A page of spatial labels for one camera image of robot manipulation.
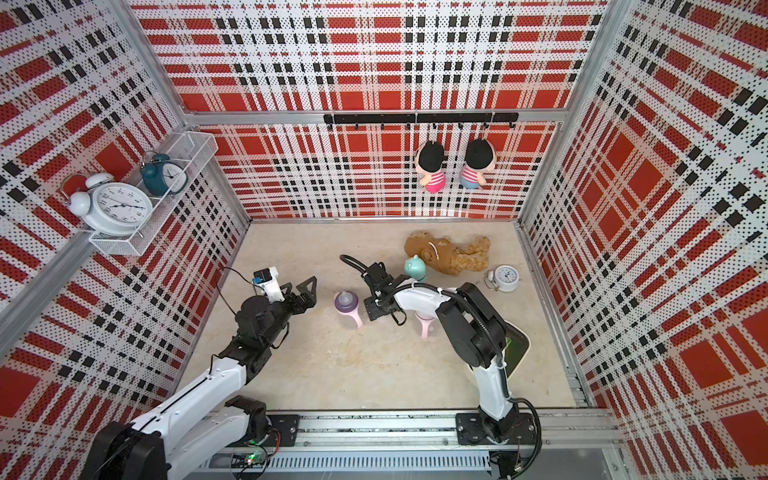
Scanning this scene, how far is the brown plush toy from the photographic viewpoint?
0.98 m

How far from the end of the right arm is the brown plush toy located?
0.21 m

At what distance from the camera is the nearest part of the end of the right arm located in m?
0.70
